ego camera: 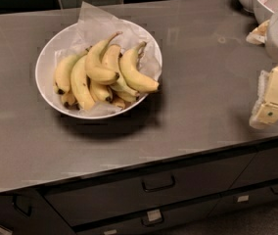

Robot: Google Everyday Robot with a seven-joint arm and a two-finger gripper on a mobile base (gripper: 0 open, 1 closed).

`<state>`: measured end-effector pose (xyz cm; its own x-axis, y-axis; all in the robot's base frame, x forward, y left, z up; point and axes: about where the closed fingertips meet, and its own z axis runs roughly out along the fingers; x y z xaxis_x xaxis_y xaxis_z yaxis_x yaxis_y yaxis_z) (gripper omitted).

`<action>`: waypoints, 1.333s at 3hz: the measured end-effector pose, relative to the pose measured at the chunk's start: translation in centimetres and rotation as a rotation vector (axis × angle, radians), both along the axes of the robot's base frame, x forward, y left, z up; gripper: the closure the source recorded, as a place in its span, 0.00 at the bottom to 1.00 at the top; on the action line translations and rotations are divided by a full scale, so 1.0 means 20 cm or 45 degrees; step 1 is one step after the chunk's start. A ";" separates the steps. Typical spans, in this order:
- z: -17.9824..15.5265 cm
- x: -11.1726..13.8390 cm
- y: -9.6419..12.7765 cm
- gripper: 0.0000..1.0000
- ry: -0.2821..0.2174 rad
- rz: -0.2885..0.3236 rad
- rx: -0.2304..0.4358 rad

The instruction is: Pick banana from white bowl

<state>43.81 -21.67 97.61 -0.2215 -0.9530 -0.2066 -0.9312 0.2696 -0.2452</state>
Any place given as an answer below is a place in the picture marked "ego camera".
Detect black drawer handle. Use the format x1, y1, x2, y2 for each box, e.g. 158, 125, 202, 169
141, 175, 176, 193

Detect right cabinet drawer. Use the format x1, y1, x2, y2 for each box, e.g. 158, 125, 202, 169
209, 147, 278, 216

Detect upper middle drawer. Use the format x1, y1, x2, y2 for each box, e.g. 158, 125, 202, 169
45, 154, 253, 226

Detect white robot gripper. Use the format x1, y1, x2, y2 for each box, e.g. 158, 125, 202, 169
246, 11, 278, 129

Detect small bottom-left banana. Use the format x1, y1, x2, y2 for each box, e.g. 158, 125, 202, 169
61, 91, 76, 109

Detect left cabinet door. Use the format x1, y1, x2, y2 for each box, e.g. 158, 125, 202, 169
0, 190, 74, 235

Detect white ceramic bowl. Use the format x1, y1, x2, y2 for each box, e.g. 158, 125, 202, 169
34, 19, 163, 120

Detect long left-centre yellow banana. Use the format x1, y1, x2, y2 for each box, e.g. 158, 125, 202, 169
70, 56, 95, 110

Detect white paper bowl liner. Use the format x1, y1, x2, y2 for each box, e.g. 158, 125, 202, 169
50, 3, 162, 119

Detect lower middle drawer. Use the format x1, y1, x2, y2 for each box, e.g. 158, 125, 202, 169
76, 196, 219, 235

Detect small lower yellow banana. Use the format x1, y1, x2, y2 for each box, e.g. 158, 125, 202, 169
90, 80, 113, 103

